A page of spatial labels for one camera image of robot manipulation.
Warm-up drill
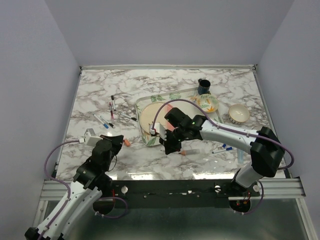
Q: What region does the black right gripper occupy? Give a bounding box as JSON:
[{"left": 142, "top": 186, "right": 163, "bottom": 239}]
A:
[{"left": 159, "top": 126, "right": 187, "bottom": 153}]

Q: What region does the orange highlighter cap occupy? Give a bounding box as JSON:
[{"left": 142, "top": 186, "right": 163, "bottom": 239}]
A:
[{"left": 123, "top": 139, "right": 131, "bottom": 147}]

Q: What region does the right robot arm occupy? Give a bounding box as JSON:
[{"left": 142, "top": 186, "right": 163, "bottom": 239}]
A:
[{"left": 150, "top": 107, "right": 285, "bottom": 196}]

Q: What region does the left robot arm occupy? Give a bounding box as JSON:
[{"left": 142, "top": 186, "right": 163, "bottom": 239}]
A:
[{"left": 24, "top": 135, "right": 126, "bottom": 240}]

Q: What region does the pink red pen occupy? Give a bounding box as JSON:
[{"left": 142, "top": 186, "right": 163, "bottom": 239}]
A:
[{"left": 108, "top": 102, "right": 114, "bottom": 120}]

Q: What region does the light blue highlighter pen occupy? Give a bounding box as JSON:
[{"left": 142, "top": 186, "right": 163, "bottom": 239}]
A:
[{"left": 237, "top": 149, "right": 244, "bottom": 164}]

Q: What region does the white marker black eraser cap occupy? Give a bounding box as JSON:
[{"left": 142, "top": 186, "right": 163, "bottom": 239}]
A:
[{"left": 100, "top": 115, "right": 115, "bottom": 129}]

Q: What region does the white marker black tip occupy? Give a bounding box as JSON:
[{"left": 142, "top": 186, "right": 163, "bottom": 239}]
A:
[{"left": 119, "top": 112, "right": 138, "bottom": 122}]

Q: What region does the cream and pink plate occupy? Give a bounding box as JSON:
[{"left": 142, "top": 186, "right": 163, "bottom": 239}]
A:
[{"left": 139, "top": 102, "right": 174, "bottom": 135}]

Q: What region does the floral serving tray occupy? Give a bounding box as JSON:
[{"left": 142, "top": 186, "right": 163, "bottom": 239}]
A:
[{"left": 135, "top": 87, "right": 224, "bottom": 147}]

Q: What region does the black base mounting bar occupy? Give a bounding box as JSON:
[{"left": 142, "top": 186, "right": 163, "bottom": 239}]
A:
[{"left": 112, "top": 179, "right": 260, "bottom": 209}]

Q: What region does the floral orange rimmed bowl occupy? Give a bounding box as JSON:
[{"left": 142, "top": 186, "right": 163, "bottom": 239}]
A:
[{"left": 196, "top": 94, "right": 219, "bottom": 113}]

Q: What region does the dark blue mug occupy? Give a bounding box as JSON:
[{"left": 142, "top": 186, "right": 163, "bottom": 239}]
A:
[{"left": 197, "top": 78, "right": 211, "bottom": 95}]

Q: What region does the white orange rimmed bowl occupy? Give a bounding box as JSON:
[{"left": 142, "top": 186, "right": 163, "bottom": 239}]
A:
[{"left": 228, "top": 104, "right": 250, "bottom": 124}]

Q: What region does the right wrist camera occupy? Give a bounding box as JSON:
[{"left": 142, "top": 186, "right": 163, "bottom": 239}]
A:
[{"left": 149, "top": 122, "right": 167, "bottom": 141}]

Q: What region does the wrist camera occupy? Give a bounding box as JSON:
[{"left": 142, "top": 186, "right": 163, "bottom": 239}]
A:
[
  {"left": 78, "top": 128, "right": 102, "bottom": 147},
  {"left": 149, "top": 122, "right": 167, "bottom": 141}
]

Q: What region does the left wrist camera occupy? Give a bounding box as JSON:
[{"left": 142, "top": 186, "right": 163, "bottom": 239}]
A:
[{"left": 78, "top": 128, "right": 102, "bottom": 147}]

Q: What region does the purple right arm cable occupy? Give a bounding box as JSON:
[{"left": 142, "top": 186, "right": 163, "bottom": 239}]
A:
[{"left": 149, "top": 98, "right": 294, "bottom": 171}]

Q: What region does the aluminium frame rail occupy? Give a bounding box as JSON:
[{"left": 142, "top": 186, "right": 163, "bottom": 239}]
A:
[{"left": 40, "top": 178, "right": 306, "bottom": 201}]

